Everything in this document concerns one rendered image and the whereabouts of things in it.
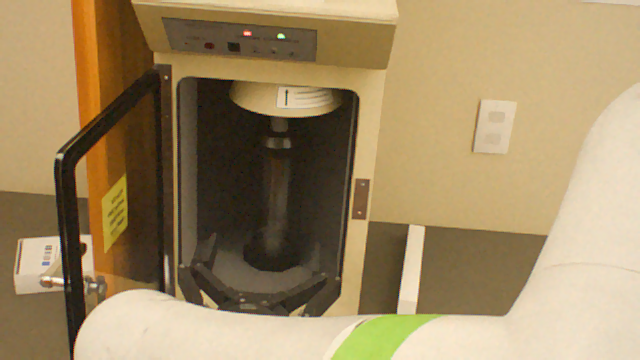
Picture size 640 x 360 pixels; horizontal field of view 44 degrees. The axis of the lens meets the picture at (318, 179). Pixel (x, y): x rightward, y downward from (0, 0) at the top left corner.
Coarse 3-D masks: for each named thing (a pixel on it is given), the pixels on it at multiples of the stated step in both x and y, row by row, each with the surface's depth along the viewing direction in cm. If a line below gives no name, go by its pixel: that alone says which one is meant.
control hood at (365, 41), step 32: (160, 0) 93; (192, 0) 93; (224, 0) 93; (256, 0) 94; (288, 0) 95; (352, 0) 97; (384, 0) 99; (160, 32) 100; (320, 32) 97; (352, 32) 96; (384, 32) 96; (320, 64) 105; (352, 64) 104; (384, 64) 104
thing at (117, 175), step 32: (128, 128) 98; (96, 160) 90; (128, 160) 100; (96, 192) 91; (128, 192) 102; (64, 224) 84; (96, 224) 92; (128, 224) 103; (64, 256) 85; (96, 256) 94; (128, 256) 105; (128, 288) 107
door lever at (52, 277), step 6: (60, 258) 96; (54, 264) 95; (60, 264) 95; (48, 270) 93; (54, 270) 94; (60, 270) 94; (42, 276) 92; (48, 276) 92; (54, 276) 93; (60, 276) 93; (42, 282) 92; (48, 282) 92; (54, 282) 92; (60, 282) 92
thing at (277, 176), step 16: (256, 144) 122; (304, 144) 123; (256, 160) 123; (272, 160) 122; (288, 160) 122; (304, 160) 125; (256, 176) 124; (272, 176) 123; (288, 176) 123; (304, 176) 127; (256, 192) 125; (272, 192) 124; (288, 192) 125; (256, 208) 127; (272, 208) 126; (288, 208) 126; (256, 224) 128; (272, 224) 127; (288, 224) 128; (256, 240) 129; (272, 240) 128; (288, 240) 129
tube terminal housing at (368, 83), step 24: (192, 72) 109; (216, 72) 109; (240, 72) 109; (264, 72) 109; (288, 72) 109; (312, 72) 108; (336, 72) 108; (360, 72) 108; (384, 72) 108; (360, 96) 110; (360, 120) 111; (360, 144) 113; (360, 168) 115; (360, 240) 120; (360, 264) 122; (336, 312) 126
